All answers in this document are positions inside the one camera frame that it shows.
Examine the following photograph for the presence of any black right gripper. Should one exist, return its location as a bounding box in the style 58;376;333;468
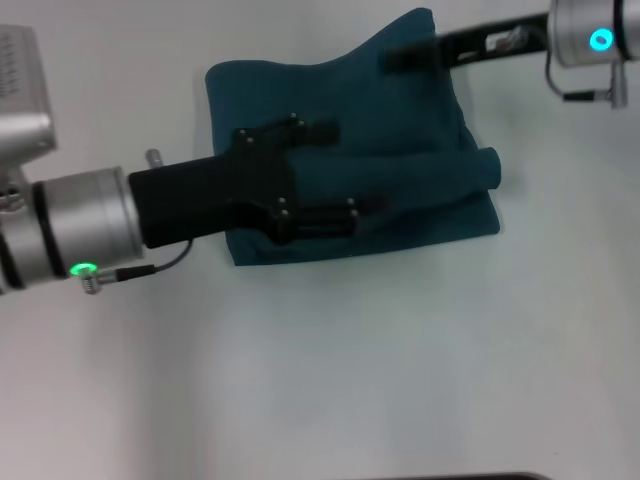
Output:
384;12;551;74

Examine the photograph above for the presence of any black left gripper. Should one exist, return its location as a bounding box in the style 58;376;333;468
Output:
127;113;391;250

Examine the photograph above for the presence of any teal t-shirt with cream letters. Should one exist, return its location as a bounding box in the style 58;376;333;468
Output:
204;6;504;268

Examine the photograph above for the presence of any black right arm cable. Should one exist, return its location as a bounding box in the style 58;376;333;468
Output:
543;52;630;110

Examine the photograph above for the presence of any grey left arm cable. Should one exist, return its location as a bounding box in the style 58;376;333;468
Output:
74;237;197;296

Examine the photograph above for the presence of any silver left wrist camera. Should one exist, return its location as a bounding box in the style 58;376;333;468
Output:
0;24;57;211

